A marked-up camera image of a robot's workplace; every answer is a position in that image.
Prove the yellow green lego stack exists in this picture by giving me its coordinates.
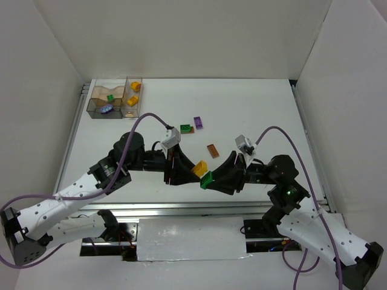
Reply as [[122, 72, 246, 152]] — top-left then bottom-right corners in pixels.
[[191, 161, 208, 177]]

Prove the green curved lego brick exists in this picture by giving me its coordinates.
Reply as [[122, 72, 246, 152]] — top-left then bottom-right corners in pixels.
[[200, 171, 213, 190]]

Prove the yellow lego brick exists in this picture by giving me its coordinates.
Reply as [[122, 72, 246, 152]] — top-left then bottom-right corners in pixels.
[[127, 95, 139, 107]]

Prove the purple round lego piece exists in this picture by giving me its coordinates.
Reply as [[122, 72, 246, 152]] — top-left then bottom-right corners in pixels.
[[100, 104, 114, 115]]

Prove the orange lego brick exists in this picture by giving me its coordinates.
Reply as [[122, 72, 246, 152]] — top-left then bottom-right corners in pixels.
[[130, 82, 141, 92]]

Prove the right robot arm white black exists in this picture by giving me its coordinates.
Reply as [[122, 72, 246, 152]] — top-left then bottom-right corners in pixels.
[[200, 152, 384, 289]]

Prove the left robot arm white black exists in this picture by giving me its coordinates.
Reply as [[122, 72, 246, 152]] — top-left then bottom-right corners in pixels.
[[1, 130, 206, 269]]

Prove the brown lego tile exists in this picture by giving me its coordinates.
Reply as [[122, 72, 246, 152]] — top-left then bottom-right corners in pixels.
[[207, 144, 219, 158]]

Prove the purple lego plate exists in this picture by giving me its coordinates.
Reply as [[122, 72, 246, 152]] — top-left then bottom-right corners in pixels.
[[193, 116, 203, 130]]

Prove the white foam cover board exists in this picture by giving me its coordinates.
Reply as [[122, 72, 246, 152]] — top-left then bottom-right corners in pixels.
[[137, 217, 248, 262]]

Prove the clear tall container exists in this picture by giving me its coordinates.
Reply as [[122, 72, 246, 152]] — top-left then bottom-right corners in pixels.
[[121, 76, 144, 118]]

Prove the grey tinted container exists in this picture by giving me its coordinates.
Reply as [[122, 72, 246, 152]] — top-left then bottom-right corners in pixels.
[[86, 98, 123, 119]]

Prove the aluminium front rail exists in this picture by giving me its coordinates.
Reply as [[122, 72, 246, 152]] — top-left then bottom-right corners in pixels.
[[60, 201, 330, 219]]

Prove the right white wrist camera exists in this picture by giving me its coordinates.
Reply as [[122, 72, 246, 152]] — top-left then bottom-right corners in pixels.
[[235, 135, 256, 167]]

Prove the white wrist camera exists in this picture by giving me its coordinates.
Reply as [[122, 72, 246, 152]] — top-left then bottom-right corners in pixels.
[[235, 135, 256, 167], [160, 127, 181, 150]]

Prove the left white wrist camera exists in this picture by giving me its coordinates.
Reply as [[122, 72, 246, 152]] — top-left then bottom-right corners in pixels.
[[160, 127, 181, 150]]

